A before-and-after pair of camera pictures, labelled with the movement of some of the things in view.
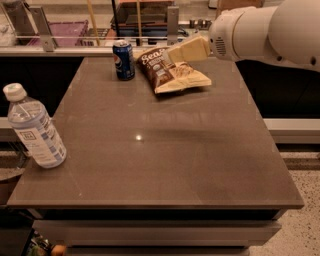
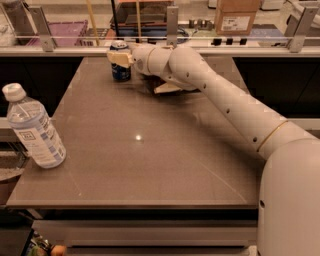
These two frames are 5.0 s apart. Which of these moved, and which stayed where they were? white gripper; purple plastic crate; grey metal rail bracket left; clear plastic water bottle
Moved: white gripper
Stayed: grey metal rail bracket left; purple plastic crate; clear plastic water bottle
